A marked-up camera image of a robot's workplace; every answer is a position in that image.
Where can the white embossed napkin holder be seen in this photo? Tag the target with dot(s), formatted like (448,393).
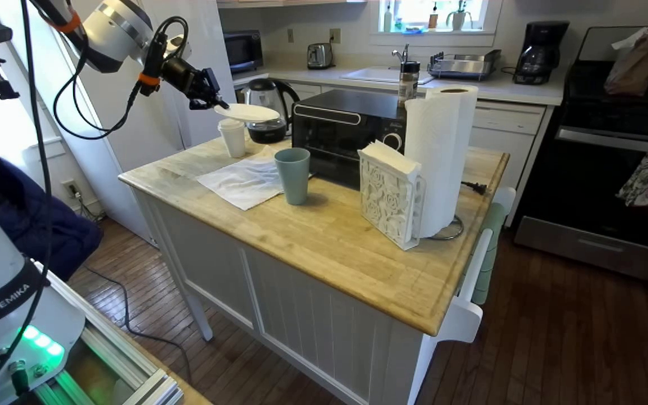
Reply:
(390,192)

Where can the white paper towel sheet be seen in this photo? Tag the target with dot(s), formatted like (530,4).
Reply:
(244,184)

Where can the silver toaster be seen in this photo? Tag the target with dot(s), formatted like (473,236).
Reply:
(320,57)

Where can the white cup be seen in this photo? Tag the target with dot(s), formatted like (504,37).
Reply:
(235,137)

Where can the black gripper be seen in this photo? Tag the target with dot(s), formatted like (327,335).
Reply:
(198,87)

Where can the pepper grinder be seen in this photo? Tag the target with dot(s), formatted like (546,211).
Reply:
(408,79)

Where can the dark blue cloth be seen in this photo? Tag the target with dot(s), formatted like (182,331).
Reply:
(42,226)

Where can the black microwave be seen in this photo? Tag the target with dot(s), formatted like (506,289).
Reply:
(244,51)

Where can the white paper towel roll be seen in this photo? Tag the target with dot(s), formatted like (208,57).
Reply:
(437,138)

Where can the brown paper bag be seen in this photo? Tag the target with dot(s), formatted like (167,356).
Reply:
(629,74)

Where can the black coffee maker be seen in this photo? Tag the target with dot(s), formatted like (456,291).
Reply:
(540,53)

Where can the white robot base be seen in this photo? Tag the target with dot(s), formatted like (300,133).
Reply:
(36,325)

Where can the black kitchen stove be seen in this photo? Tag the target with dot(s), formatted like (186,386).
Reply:
(574,200)

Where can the black toaster oven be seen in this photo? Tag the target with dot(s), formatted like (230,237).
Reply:
(336,125)

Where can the dish drying rack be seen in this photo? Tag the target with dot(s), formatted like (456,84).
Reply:
(464,67)

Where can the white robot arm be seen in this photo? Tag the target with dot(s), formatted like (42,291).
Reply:
(123,31)

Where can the white plate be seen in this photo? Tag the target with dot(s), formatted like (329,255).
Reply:
(249,114)

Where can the grey kitchen island cabinet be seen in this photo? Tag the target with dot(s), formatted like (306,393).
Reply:
(318,284)

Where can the grey-green cup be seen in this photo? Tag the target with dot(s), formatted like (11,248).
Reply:
(293,172)

